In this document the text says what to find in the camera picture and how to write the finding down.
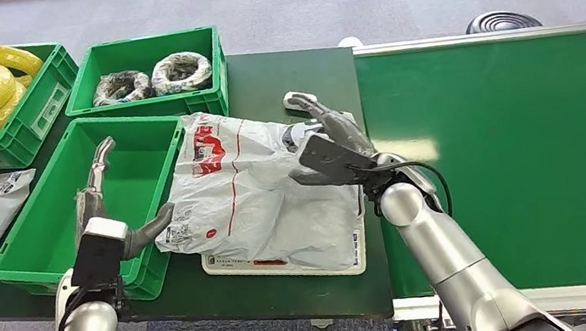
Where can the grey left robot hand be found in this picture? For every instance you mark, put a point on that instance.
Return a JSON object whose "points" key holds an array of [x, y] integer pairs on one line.
{"points": [[91, 205]]}

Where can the small white plastic device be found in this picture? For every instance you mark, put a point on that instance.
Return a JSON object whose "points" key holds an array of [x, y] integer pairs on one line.
{"points": [[292, 105]]}

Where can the electronic scale with steel tray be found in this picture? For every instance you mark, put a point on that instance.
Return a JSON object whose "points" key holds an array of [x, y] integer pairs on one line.
{"points": [[284, 270]]}

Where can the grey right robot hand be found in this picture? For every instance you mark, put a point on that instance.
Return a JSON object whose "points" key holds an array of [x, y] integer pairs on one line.
{"points": [[344, 126]]}

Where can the white round knob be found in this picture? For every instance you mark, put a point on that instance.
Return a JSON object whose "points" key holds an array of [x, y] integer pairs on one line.
{"points": [[350, 42]]}

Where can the grey poly mailer package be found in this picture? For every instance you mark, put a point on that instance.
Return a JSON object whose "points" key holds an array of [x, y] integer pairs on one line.
{"points": [[251, 192]]}

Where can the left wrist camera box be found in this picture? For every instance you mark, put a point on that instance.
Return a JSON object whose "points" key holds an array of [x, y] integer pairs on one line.
{"points": [[97, 252]]}

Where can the green crate with yellow coils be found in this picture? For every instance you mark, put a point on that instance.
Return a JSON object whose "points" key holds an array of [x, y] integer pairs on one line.
{"points": [[39, 109]]}

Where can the white table foot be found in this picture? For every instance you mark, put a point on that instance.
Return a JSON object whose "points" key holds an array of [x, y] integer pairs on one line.
{"points": [[322, 323]]}

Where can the empty green plastic crate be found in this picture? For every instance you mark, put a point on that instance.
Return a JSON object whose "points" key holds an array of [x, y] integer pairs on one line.
{"points": [[50, 219]]}

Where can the green conveyor belt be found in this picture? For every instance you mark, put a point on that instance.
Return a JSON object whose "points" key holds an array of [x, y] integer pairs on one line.
{"points": [[520, 128]]}

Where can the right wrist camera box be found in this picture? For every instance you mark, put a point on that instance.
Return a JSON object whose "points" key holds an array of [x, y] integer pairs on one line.
{"points": [[334, 158]]}

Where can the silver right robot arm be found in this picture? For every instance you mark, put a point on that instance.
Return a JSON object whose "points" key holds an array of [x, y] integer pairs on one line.
{"points": [[453, 262]]}

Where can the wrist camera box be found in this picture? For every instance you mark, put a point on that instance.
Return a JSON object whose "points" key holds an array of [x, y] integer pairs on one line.
{"points": [[334, 158], [97, 252]]}

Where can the black ribbed round object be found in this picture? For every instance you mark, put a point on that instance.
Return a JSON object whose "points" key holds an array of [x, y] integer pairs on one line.
{"points": [[502, 21]]}

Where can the green crate with black coils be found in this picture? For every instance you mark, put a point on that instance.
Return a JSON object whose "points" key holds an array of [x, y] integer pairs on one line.
{"points": [[142, 51]]}

